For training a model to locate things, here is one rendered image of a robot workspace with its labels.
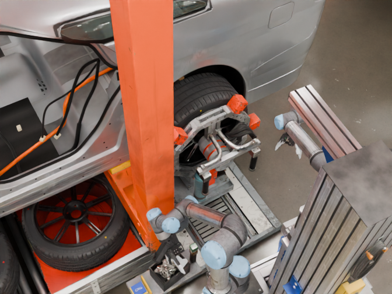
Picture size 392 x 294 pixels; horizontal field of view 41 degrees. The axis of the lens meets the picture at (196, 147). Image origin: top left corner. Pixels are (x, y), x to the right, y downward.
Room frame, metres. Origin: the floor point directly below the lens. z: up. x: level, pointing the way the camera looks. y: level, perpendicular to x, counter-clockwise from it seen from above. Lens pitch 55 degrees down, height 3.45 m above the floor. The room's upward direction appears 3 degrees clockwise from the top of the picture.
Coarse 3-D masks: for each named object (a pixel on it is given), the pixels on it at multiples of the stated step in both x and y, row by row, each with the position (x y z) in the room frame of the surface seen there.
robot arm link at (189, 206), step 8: (184, 200) 1.25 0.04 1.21; (192, 200) 1.25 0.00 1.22; (176, 208) 1.20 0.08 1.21; (184, 208) 1.20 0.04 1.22; (192, 208) 1.18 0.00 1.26; (200, 208) 1.17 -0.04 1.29; (208, 208) 1.16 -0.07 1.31; (184, 216) 1.17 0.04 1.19; (192, 216) 1.15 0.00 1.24; (200, 216) 1.13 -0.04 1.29; (208, 216) 1.11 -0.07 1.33; (216, 216) 1.09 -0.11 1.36; (224, 216) 1.08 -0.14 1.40; (232, 216) 1.07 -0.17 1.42; (208, 224) 1.09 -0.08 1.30; (216, 224) 1.06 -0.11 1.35; (224, 224) 1.04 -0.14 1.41; (232, 224) 1.01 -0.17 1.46; (240, 224) 1.02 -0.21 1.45; (240, 232) 0.98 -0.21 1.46
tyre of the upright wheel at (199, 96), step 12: (180, 84) 2.04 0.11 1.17; (192, 84) 2.04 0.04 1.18; (204, 84) 2.05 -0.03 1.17; (216, 84) 2.08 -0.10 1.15; (228, 84) 2.16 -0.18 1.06; (180, 96) 1.95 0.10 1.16; (192, 96) 1.95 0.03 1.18; (204, 96) 1.95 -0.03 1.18; (216, 96) 1.96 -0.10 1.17; (228, 96) 2.00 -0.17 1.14; (180, 108) 1.88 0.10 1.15; (192, 108) 1.87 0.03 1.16; (204, 108) 1.89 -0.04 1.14; (180, 120) 1.81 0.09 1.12
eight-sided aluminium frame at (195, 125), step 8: (216, 112) 1.89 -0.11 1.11; (224, 112) 1.89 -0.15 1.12; (232, 112) 1.90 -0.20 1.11; (192, 120) 1.82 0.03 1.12; (200, 120) 1.83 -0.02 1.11; (208, 120) 1.83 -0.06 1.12; (216, 120) 1.85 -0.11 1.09; (240, 120) 1.94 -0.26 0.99; (248, 120) 1.98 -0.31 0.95; (192, 128) 1.78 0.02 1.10; (200, 128) 1.78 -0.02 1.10; (192, 136) 1.76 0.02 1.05; (176, 144) 1.75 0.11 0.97; (184, 144) 1.73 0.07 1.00; (240, 144) 1.96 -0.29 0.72; (176, 152) 1.69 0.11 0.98; (176, 160) 1.70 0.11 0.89; (176, 168) 1.70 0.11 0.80; (184, 168) 1.78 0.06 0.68; (192, 168) 1.82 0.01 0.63; (184, 176) 1.73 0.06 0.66; (192, 176) 1.76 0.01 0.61
